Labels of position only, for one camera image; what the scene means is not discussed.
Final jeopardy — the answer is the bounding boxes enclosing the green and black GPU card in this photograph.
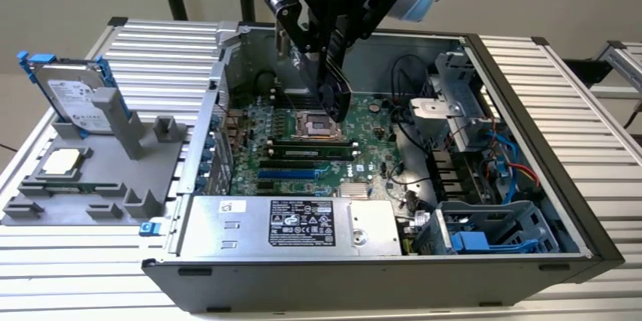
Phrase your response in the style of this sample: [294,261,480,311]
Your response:
[274,22,356,126]

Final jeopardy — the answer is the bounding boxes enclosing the black RAM slot bank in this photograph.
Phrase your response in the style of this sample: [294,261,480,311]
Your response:
[283,91,326,110]
[264,138,360,161]

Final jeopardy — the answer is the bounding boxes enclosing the metal drive cage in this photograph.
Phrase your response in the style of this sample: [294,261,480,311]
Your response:
[408,52,503,153]

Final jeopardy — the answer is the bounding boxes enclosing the green motherboard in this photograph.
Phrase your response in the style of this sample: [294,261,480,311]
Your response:
[220,89,402,198]

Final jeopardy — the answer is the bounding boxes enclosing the CPU socket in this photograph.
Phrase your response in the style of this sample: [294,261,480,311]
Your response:
[292,109,347,138]

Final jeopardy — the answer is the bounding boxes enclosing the green RAM stick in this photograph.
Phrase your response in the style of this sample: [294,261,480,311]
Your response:
[23,183,121,191]
[272,149,352,159]

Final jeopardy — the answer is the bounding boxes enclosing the black expansion slot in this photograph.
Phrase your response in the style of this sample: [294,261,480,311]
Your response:
[258,159,323,170]

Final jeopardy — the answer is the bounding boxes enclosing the blue expansion slot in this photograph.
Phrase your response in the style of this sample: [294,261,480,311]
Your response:
[256,169,323,181]

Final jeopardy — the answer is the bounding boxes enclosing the silver chipset heatsink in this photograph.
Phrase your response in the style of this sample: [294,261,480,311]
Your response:
[339,183,372,200]

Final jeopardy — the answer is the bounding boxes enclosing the hard disk in blue carrier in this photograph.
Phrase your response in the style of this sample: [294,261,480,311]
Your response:
[16,51,119,137]

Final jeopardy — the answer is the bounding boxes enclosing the aluminium slat side table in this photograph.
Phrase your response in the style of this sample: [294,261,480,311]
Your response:
[589,40,642,100]

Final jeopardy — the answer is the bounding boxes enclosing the grey parts rack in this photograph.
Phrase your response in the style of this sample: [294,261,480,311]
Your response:
[0,87,195,228]

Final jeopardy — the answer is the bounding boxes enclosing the silver power supply unit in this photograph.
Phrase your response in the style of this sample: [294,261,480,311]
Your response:
[177,195,406,258]

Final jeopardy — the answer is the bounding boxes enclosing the silver CPU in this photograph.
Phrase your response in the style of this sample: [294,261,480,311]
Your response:
[39,149,84,179]

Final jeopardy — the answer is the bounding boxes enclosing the blue plastic bay clip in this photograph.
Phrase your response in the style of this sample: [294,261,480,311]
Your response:
[450,232,491,254]

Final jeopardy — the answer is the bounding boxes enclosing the open grey PC case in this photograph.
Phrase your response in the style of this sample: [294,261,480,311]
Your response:
[141,20,626,314]

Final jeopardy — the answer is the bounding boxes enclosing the blue wire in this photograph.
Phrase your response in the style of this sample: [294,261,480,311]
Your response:
[483,129,523,201]

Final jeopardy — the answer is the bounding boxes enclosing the red wire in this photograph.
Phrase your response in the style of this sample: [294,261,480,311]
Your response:
[508,162,540,187]

